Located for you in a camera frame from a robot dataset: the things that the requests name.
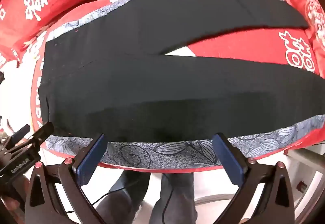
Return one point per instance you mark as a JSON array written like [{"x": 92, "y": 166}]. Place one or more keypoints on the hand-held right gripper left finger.
[{"x": 91, "y": 158}]

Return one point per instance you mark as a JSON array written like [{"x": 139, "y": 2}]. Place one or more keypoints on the black pants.
[{"x": 152, "y": 86}]

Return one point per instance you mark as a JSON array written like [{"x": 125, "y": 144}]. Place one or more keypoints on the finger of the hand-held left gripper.
[
  {"x": 42, "y": 132},
  {"x": 22, "y": 131}
]

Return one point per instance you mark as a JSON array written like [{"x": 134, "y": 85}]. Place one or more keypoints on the person's left hand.
[{"x": 8, "y": 205}]

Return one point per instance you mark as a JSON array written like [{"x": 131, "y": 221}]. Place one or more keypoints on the person's leg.
[
  {"x": 121, "y": 198},
  {"x": 175, "y": 198}
]

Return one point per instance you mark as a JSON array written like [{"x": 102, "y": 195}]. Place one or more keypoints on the red printed pillow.
[{"x": 313, "y": 15}]

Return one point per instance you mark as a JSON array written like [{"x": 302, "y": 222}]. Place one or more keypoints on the person's left leg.
[{"x": 121, "y": 198}]

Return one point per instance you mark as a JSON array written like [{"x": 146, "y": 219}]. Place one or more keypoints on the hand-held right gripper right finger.
[{"x": 228, "y": 160}]

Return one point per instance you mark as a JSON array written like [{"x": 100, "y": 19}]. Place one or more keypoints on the person's right leg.
[{"x": 175, "y": 198}]

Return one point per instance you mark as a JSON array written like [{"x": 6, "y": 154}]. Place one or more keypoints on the grey floral cloth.
[{"x": 165, "y": 155}]

